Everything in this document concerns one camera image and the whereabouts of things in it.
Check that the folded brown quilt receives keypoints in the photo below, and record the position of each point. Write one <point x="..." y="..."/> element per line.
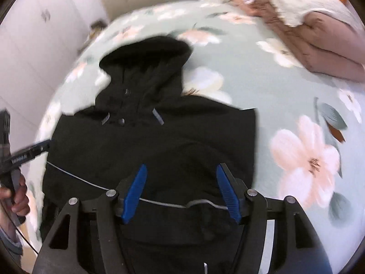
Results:
<point x="328" y="42"/>

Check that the bed with floral sheet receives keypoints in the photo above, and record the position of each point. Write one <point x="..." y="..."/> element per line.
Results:
<point x="256" y="91"/>

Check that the person's left forearm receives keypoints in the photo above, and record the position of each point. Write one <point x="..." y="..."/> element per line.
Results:
<point x="8" y="242"/>

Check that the white wardrobe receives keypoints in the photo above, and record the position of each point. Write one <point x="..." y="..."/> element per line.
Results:
<point x="34" y="48"/>

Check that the person's left hand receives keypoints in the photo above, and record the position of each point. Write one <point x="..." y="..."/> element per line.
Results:
<point x="20" y="202"/>

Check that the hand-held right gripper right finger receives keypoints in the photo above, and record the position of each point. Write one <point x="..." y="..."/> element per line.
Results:
<point x="228" y="197"/>

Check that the black hoodie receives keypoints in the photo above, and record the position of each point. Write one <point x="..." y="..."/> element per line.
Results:
<point x="171" y="137"/>

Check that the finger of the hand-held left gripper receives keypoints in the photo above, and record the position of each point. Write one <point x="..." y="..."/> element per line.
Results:
<point x="41" y="147"/>

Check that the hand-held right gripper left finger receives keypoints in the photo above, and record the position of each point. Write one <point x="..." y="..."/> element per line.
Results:
<point x="135" y="194"/>

